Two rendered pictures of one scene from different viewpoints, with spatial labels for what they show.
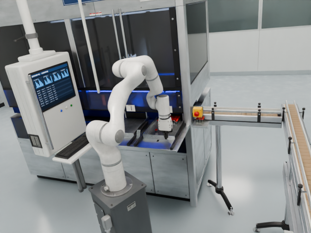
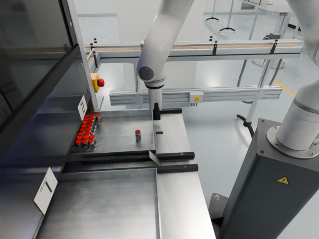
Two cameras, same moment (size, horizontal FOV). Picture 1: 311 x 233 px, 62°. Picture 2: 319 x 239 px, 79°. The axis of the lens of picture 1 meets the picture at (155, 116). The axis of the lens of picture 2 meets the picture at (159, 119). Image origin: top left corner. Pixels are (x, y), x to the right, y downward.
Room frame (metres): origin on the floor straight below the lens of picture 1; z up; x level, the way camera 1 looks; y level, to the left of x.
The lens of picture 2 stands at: (2.01, 0.55, 1.42)
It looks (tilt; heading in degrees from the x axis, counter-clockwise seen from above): 37 degrees down; 243
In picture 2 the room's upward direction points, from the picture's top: straight up
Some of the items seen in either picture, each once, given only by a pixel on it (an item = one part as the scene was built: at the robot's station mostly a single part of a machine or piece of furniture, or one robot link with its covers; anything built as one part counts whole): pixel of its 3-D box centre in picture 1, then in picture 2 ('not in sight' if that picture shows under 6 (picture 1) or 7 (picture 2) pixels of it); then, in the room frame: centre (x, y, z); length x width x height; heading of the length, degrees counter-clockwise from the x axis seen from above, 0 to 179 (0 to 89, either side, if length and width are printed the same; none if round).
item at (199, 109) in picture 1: (197, 111); (90, 83); (1.93, -0.35, 1.00); 0.08 x 0.07 x 0.07; 157
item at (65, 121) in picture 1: (50, 101); not in sight; (2.07, 0.85, 1.19); 0.50 x 0.19 x 0.78; 152
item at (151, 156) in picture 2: (135, 137); (170, 158); (1.78, 0.17, 0.91); 0.14 x 0.03 x 0.06; 158
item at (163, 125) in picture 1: (164, 123); (155, 94); (1.72, -0.06, 1.03); 0.10 x 0.08 x 0.11; 67
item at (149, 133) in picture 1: (165, 127); (112, 132); (1.91, -0.07, 0.90); 0.34 x 0.26 x 0.04; 158
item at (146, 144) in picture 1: (143, 132); (127, 168); (1.91, 0.11, 0.87); 0.70 x 0.48 x 0.02; 67
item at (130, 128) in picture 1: (128, 125); (97, 214); (2.04, 0.24, 0.90); 0.34 x 0.26 x 0.04; 157
